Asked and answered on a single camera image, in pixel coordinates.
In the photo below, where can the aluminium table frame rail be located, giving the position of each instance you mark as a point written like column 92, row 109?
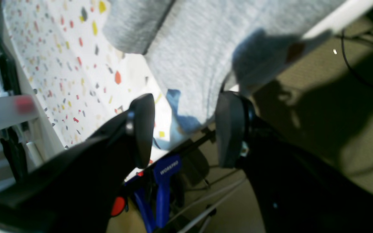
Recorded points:
column 16, row 110

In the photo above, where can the blue table clamp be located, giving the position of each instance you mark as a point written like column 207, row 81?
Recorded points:
column 151, row 191

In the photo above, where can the terrazzo patterned tablecloth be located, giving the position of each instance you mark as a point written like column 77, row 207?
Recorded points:
column 80, row 79

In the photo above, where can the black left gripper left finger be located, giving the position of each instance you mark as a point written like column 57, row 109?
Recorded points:
column 76, row 190

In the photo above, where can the grey T-shirt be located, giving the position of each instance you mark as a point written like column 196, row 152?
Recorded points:
column 192, row 46

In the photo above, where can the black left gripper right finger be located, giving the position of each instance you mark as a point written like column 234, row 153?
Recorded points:
column 296, row 191

